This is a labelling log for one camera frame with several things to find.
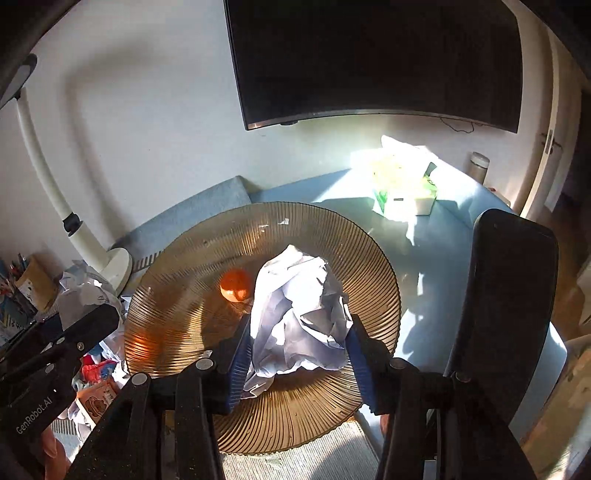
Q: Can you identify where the red snack packet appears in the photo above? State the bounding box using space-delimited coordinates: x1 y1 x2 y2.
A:
81 355 118 384

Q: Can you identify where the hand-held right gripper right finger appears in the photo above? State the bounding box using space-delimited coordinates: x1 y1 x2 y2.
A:
344 314 536 480

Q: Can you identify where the black chair backrest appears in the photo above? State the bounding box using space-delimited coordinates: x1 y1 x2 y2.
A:
445 209 559 425

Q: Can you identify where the brown paper pen holder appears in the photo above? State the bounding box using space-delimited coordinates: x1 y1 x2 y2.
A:
16 256 58 312

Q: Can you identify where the black monitor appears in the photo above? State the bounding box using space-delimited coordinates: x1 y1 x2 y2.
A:
224 0 525 134

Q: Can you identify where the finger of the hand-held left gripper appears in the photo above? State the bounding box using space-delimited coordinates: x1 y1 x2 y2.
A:
59 304 122 358
0 318 63 367

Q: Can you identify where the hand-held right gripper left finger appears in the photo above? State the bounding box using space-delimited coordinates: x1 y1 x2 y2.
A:
69 322 254 480

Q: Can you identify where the dark pen cup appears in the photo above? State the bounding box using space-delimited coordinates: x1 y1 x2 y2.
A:
4 277 38 320

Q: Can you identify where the white thermos bottle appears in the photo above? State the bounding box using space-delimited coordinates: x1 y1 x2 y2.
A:
466 151 490 185

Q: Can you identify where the row of books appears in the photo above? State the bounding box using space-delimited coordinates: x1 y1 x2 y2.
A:
0 302 34 346

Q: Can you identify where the orange mandarin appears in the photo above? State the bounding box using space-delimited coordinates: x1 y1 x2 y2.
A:
219 268 252 303

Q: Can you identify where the thin black cable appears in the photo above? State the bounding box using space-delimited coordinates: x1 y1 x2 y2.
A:
438 116 476 136

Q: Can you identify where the amber ribbed glass bowl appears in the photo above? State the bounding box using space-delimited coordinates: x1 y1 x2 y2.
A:
124 202 402 455

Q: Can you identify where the patterned woven table mat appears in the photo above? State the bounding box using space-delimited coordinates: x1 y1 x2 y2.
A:
48 175 384 480

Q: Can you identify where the white paper ball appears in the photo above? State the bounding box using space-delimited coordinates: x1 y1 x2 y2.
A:
55 260 123 328
242 244 354 400

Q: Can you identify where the green white tissue box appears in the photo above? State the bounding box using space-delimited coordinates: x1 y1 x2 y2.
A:
372 135 439 217

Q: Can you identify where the white desk lamp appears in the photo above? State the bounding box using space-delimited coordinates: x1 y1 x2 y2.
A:
0 54 134 296

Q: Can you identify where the person's left hand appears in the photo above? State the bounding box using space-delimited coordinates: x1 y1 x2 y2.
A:
41 427 72 478

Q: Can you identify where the orange cartoon snack packet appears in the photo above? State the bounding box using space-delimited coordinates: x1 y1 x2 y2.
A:
76 381 121 422

